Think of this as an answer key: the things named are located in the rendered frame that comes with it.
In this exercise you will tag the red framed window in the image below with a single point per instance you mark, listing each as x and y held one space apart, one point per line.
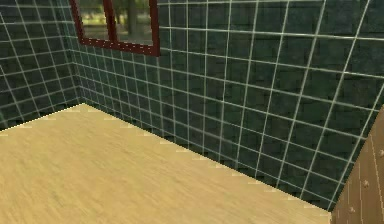
112 23

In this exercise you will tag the brown wooden cabinet with knobs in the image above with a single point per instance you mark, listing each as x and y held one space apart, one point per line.
363 186

